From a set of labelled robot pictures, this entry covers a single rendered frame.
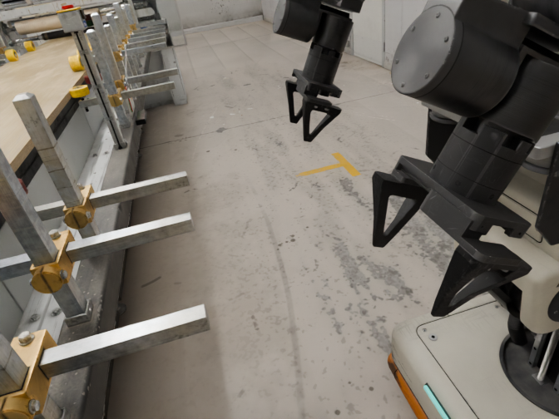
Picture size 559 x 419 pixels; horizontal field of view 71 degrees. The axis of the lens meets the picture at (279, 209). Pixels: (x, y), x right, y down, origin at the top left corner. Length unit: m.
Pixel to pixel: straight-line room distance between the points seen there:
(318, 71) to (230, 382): 1.18
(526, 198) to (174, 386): 1.32
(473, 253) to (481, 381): 0.93
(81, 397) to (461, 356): 0.94
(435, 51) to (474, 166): 0.10
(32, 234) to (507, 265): 0.72
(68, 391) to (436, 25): 0.75
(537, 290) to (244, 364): 1.12
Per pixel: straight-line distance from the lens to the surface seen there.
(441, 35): 0.28
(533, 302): 0.77
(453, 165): 0.34
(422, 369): 1.23
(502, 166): 0.34
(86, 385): 0.81
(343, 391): 1.49
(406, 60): 0.30
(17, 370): 0.67
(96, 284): 1.00
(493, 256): 0.31
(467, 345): 1.29
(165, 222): 0.83
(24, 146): 1.42
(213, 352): 1.67
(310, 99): 0.67
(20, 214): 0.79
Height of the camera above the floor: 1.26
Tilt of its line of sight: 32 degrees down
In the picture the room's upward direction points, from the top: 9 degrees counter-clockwise
